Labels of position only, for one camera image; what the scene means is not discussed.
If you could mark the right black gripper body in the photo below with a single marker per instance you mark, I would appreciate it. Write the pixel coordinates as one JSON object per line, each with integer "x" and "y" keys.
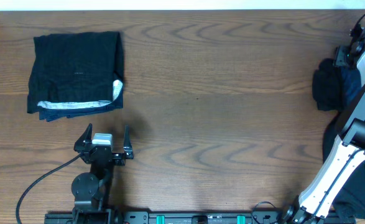
{"x": 343, "y": 58}

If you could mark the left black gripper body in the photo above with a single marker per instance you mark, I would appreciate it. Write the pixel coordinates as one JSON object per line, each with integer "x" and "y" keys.
{"x": 117, "y": 161}

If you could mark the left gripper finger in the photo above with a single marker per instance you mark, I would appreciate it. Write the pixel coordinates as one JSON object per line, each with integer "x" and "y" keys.
{"x": 127, "y": 146}
{"x": 85, "y": 137}

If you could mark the blue denim shorts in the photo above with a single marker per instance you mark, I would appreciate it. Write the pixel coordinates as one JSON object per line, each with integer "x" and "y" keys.
{"x": 351, "y": 85}

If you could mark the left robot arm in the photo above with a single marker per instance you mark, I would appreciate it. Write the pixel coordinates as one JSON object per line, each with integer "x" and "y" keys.
{"x": 92, "y": 189}

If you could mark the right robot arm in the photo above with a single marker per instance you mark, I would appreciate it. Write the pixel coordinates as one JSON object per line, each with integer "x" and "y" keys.
{"x": 337, "y": 193}

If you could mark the folded black shorts white trim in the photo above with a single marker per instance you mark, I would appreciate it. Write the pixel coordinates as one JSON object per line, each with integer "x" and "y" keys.
{"x": 76, "y": 75}

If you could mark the black garment pile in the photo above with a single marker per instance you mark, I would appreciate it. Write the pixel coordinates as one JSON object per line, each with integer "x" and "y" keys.
{"x": 326, "y": 91}

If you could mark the black mounting rail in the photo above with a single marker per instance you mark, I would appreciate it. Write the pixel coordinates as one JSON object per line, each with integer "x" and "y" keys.
{"x": 135, "y": 217}

